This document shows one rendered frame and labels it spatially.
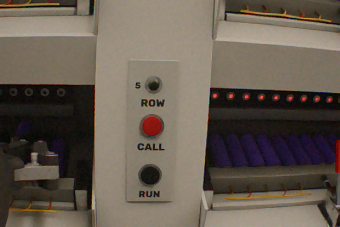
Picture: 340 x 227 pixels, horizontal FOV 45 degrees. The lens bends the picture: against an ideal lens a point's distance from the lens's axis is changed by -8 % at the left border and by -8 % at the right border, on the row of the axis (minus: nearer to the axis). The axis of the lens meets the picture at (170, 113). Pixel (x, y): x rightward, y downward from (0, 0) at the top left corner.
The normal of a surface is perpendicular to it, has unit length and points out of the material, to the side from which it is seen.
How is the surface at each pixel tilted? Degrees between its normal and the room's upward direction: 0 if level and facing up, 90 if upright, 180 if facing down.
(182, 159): 90
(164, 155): 90
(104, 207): 90
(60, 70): 108
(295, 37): 18
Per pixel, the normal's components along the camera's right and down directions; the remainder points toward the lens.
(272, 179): 0.11, 0.51
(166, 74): 0.13, 0.22
